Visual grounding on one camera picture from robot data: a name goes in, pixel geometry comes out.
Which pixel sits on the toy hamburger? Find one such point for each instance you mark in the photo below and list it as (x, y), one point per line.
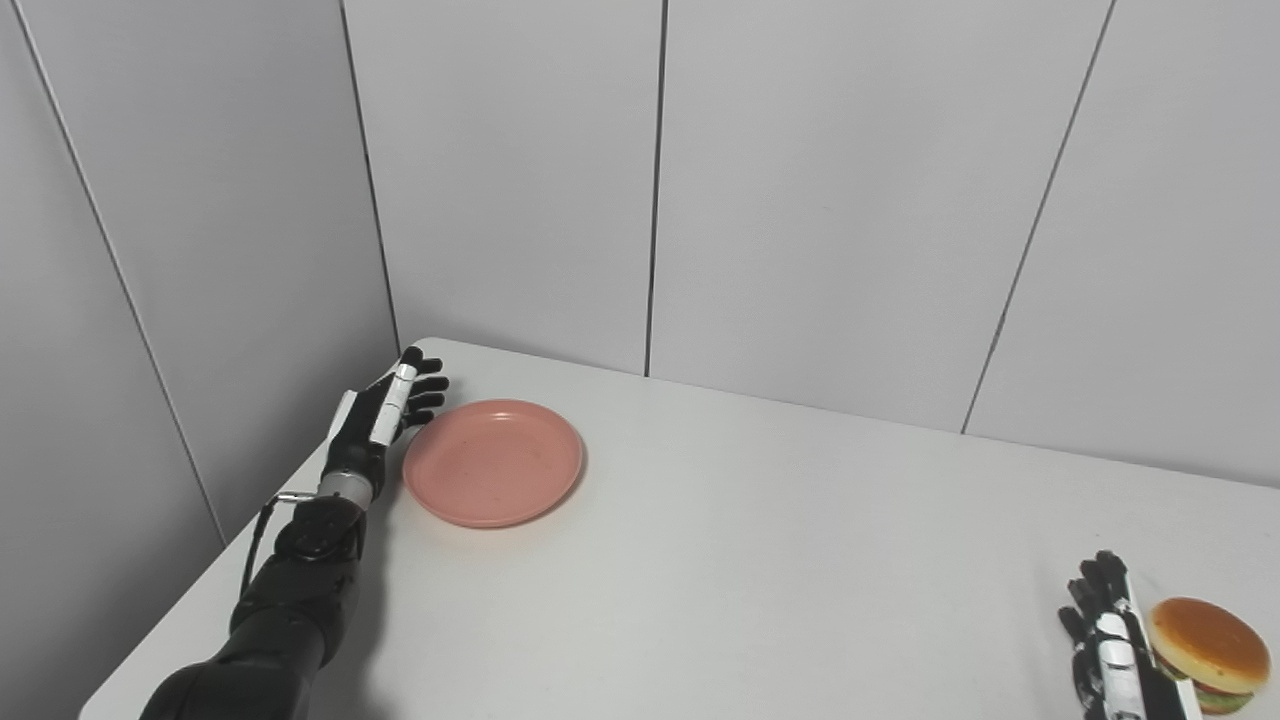
(1208, 645)

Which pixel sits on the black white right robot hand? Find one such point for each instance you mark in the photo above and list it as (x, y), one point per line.
(1115, 660)

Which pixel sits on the pink round plate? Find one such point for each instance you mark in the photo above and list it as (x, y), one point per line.
(493, 463)

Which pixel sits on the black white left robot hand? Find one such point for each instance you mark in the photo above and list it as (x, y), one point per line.
(365, 425)

